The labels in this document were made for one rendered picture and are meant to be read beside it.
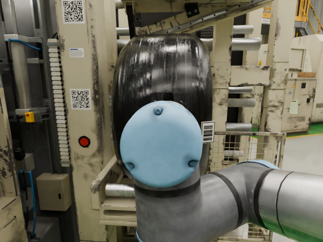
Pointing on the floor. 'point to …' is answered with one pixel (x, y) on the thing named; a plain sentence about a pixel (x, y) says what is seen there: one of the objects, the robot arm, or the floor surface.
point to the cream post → (92, 222)
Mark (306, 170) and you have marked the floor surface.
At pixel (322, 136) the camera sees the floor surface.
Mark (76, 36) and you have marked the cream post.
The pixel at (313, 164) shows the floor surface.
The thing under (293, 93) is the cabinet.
